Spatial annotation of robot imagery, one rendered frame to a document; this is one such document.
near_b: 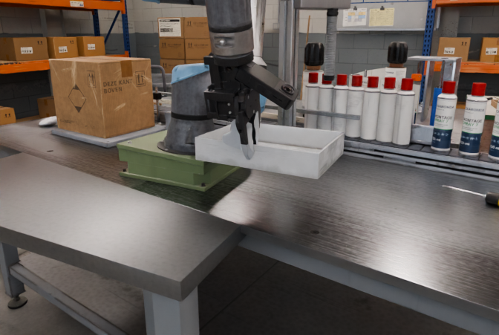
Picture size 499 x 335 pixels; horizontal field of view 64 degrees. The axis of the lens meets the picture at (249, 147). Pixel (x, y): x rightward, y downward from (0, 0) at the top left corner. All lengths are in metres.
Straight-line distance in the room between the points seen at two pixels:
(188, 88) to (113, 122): 0.54
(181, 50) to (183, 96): 4.04
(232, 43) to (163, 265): 0.40
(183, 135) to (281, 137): 0.26
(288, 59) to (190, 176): 0.48
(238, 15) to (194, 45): 4.34
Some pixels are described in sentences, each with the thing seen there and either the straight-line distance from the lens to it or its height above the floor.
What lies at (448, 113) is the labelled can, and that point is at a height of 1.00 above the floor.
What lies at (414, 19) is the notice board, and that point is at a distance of 5.60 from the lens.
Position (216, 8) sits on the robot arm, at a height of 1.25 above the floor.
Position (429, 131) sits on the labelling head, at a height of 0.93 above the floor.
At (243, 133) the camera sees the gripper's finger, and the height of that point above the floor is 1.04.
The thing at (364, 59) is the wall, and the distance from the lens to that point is 5.80.
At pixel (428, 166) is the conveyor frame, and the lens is 1.28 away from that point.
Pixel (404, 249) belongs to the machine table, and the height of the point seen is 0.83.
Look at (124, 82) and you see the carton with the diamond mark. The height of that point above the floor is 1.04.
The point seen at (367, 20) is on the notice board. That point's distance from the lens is 5.66.
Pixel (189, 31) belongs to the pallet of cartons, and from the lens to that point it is 5.02.
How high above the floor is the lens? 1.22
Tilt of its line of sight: 16 degrees down
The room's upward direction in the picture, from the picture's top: straight up
